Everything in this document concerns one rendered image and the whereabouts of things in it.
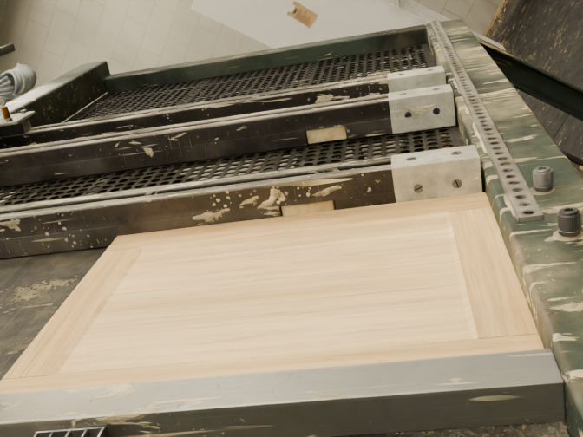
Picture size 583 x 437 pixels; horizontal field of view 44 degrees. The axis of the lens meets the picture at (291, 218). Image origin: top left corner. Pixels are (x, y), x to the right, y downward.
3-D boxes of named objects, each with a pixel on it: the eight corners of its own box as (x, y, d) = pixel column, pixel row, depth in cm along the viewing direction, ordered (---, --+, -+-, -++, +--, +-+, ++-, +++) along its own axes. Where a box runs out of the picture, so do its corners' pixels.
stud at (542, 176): (555, 192, 91) (554, 170, 90) (535, 194, 92) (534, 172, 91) (551, 185, 94) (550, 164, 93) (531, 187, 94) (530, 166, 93)
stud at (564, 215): (584, 238, 79) (583, 212, 78) (560, 240, 79) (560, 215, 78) (578, 228, 81) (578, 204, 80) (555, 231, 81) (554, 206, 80)
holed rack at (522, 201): (544, 219, 85) (544, 214, 84) (518, 222, 85) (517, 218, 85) (438, 22, 235) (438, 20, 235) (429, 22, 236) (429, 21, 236)
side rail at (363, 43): (429, 61, 233) (426, 27, 229) (111, 109, 252) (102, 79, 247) (428, 57, 240) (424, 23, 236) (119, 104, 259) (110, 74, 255)
